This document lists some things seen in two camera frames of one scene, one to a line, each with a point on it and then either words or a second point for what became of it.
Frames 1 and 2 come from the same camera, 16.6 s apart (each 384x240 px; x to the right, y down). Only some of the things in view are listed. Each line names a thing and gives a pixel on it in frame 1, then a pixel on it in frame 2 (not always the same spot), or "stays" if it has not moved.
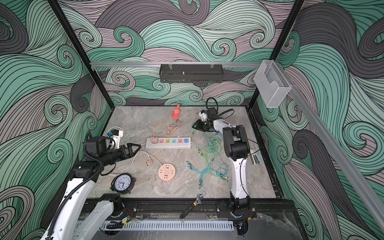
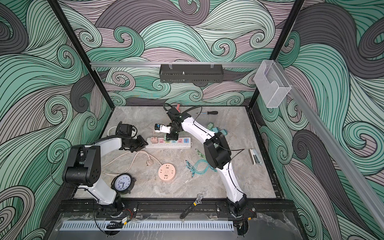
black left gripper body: [121, 154] to [136, 144]
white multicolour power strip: [169, 143] stays
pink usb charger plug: [154, 140] stays
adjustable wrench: [199, 197] stays
